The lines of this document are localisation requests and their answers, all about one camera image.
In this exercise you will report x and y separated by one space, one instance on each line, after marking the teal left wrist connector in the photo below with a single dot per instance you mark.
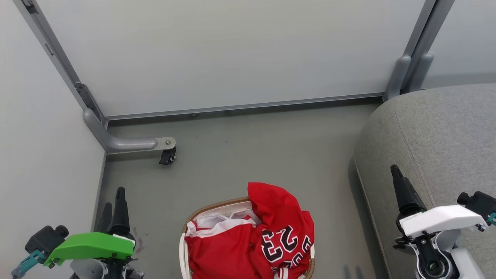
26 264

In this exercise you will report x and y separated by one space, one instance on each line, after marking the grey fabric sofa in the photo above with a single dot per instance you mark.
438 131

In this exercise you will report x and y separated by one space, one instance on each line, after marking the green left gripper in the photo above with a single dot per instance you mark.
93 245

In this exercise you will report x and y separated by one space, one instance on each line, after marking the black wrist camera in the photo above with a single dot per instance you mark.
480 203
45 238

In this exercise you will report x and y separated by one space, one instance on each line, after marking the black caster wheel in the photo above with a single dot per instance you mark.
167 156

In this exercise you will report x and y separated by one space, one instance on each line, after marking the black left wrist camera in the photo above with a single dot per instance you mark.
45 238

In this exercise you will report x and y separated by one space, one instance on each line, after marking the wicker laundry basket white liner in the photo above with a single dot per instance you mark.
217 207

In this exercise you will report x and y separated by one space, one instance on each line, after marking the grey partition bottom rail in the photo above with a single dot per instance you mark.
240 105

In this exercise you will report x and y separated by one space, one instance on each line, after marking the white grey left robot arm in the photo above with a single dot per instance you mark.
88 269

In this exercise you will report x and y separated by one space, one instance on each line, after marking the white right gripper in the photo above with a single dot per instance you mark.
441 220

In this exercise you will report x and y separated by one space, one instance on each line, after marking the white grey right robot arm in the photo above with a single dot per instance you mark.
463 263

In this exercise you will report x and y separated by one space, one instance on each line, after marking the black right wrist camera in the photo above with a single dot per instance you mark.
480 203

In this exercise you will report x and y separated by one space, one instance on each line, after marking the grey partition post with latch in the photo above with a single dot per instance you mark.
54 58

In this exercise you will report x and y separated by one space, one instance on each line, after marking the grey partition foot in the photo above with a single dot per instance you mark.
124 144

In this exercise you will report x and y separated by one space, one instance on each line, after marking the red basketball jersey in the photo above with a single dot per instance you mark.
232 252

